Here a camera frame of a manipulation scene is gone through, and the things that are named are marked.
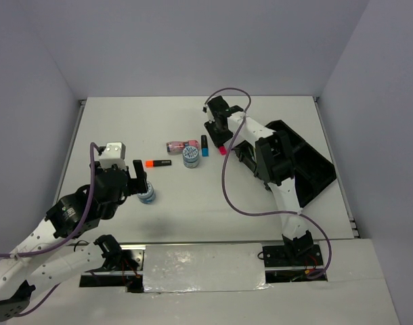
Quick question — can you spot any pink highlighter marker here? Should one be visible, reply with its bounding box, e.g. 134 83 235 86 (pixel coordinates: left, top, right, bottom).
218 146 227 156

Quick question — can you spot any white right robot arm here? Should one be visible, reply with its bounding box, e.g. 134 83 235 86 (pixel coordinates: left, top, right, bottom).
203 95 313 265

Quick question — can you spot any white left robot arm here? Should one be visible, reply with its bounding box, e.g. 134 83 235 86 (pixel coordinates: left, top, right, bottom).
0 160 147 322

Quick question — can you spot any orange highlighter marker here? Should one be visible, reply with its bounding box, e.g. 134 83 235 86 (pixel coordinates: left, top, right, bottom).
145 159 172 168

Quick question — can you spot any blue paint jar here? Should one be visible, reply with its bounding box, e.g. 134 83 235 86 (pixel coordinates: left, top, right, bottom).
182 146 199 169
137 181 156 204

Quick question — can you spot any blue highlighter marker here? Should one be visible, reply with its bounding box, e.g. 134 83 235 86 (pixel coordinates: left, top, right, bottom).
200 135 209 157

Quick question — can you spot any pink glue bottle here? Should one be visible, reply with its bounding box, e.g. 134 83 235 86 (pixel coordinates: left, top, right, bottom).
166 139 200 154

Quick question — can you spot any black organizer tray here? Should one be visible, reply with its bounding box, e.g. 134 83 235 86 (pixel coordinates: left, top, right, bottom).
234 120 336 208

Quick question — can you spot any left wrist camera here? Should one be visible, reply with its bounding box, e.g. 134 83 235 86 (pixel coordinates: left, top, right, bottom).
98 142 126 170

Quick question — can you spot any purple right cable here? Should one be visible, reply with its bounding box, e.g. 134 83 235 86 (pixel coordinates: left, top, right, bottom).
206 87 332 280

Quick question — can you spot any purple cable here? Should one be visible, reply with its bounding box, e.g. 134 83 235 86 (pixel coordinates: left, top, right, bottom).
206 87 332 280
0 142 102 318

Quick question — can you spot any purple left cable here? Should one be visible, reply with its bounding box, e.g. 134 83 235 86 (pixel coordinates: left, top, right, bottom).
0 142 102 318

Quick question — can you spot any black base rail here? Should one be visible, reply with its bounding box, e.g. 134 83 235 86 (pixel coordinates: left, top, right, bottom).
79 243 326 294

